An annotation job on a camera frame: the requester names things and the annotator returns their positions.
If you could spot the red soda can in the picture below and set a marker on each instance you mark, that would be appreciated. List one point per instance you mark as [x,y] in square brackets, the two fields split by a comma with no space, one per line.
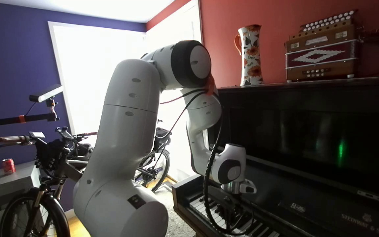
[9,166]

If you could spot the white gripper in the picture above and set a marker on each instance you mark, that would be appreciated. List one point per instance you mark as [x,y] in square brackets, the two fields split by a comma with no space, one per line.
[241,187]

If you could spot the black upright piano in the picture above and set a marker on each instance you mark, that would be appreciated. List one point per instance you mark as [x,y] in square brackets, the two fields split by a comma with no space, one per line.
[313,154]

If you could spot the grey side table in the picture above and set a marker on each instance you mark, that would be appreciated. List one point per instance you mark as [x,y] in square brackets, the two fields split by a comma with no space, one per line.
[26,177]

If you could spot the floral ceramic vase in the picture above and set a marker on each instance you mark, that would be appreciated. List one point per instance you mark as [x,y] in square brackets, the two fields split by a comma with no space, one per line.
[248,46]

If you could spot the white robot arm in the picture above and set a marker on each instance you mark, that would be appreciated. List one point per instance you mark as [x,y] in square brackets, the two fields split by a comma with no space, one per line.
[106,199]

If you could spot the black bicycle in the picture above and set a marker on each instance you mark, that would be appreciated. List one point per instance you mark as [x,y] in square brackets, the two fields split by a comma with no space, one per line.
[39,212]

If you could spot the brown red accordion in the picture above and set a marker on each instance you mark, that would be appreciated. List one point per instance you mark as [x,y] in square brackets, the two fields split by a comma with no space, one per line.
[323,49]

